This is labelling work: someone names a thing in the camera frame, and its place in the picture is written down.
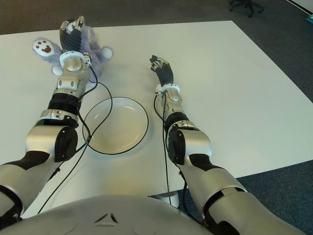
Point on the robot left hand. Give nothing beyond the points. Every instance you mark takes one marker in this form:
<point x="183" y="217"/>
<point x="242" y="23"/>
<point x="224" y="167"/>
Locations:
<point x="71" y="40"/>

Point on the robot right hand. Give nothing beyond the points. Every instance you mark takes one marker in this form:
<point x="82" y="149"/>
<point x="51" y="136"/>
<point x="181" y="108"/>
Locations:
<point x="165" y="74"/>

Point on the purple plush bunny doll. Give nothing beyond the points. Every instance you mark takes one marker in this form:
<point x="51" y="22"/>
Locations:
<point x="97" y="54"/>

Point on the robot right arm silver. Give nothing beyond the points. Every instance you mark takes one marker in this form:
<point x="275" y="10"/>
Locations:
<point x="207" y="156"/>

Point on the robot left arm silver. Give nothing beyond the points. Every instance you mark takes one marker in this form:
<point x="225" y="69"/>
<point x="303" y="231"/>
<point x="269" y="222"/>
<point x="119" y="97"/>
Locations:
<point x="49" y="137"/>

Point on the white plate black rim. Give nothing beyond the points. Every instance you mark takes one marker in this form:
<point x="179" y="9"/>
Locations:
<point x="119" y="127"/>

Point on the black office chair base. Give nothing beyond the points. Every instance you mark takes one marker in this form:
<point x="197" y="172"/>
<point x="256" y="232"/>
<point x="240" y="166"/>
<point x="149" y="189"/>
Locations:
<point x="246" y="6"/>

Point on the white table leg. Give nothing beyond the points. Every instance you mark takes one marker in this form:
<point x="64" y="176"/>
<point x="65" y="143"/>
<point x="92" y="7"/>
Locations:
<point x="171" y="197"/>

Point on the silver robot torso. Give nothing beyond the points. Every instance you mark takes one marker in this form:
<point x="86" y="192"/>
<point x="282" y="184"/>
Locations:
<point x="102" y="215"/>

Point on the teal box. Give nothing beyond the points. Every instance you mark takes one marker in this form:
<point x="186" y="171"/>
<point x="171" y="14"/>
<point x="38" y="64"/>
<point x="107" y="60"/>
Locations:
<point x="310" y="18"/>

